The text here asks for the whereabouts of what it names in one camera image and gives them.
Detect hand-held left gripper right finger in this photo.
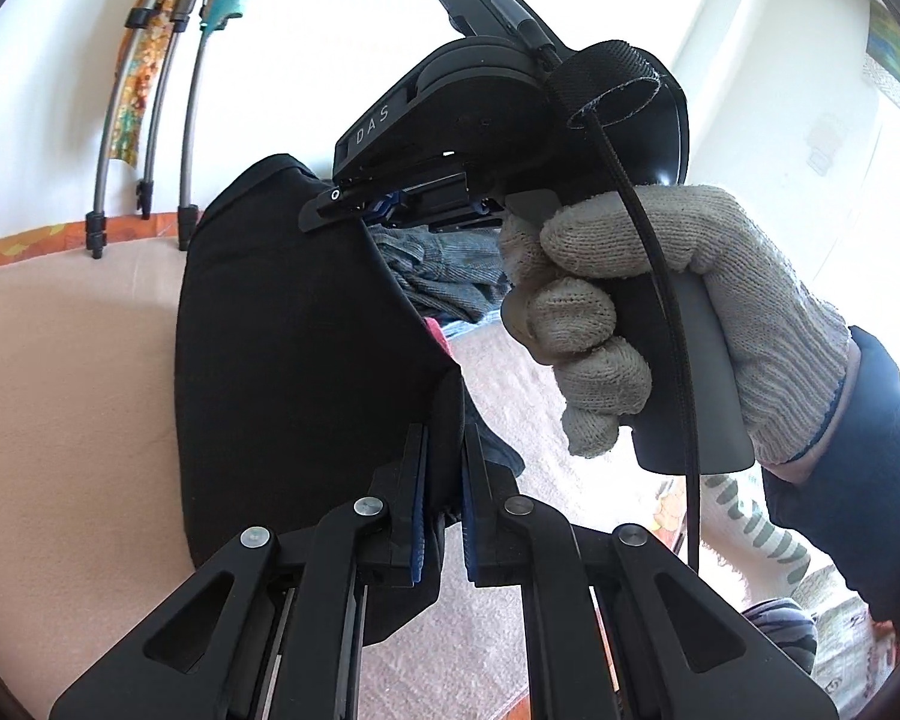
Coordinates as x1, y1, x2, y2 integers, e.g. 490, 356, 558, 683
461, 424, 841, 720

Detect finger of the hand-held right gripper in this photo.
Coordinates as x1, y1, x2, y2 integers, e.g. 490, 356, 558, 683
298, 181, 410, 232

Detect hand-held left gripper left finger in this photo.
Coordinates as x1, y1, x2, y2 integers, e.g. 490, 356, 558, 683
49, 424, 430, 720

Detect black pants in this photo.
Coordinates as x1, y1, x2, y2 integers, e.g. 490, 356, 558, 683
174, 154, 526, 646

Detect person's right forearm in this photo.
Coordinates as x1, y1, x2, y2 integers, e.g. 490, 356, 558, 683
761, 326, 900, 646

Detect grey folded pants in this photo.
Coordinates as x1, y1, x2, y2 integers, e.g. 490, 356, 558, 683
371, 229, 515, 323

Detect person's right hand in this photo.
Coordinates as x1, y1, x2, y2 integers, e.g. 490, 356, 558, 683
497, 184, 852, 466

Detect colourful floral scarf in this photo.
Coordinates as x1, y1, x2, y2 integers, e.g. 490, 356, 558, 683
105, 0, 263, 173

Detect green striped white pillow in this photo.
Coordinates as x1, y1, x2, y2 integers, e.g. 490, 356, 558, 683
701, 469, 871, 616

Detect peach blanket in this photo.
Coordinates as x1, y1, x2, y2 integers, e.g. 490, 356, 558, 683
0, 229, 691, 720

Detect grey striped cloth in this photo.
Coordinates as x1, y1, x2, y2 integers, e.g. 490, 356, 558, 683
741, 598, 820, 680

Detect patterned rug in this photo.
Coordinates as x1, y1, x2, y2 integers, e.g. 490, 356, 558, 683
808, 568, 900, 707

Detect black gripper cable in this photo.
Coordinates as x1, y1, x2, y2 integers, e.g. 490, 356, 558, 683
491, 0, 706, 578

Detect white wall socket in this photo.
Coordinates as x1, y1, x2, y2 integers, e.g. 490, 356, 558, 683
805, 115, 847, 175

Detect colourful wall picture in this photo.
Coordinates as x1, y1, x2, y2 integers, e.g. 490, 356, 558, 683
865, 6, 900, 117

